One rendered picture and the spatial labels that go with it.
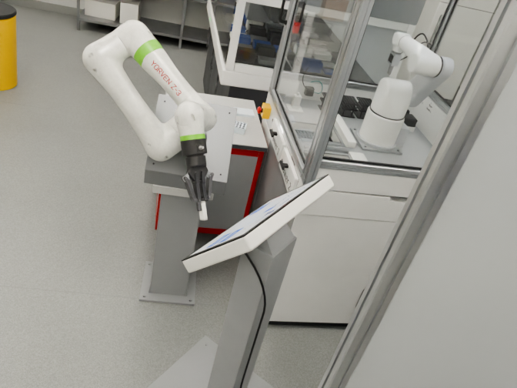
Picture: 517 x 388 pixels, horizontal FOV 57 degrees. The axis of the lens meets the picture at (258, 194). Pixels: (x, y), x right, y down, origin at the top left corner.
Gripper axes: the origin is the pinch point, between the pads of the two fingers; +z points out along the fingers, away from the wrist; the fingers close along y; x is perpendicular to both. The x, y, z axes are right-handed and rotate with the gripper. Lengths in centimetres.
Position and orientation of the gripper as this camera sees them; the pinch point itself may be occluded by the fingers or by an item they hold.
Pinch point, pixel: (202, 210)
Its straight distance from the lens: 178.2
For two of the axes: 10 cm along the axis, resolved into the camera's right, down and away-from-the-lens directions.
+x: -6.1, 0.1, 7.9
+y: 7.8, -1.5, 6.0
